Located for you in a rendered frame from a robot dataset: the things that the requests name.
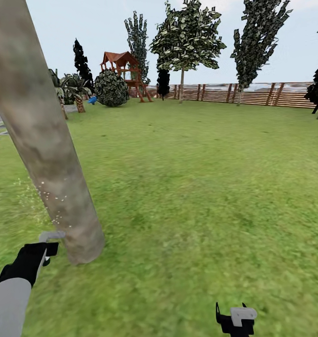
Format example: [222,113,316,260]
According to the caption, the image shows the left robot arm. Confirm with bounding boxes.
[0,231,66,337]

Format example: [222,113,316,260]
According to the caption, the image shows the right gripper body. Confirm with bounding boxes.
[220,316,254,337]

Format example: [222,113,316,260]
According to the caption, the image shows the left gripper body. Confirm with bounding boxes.
[43,242,58,258]

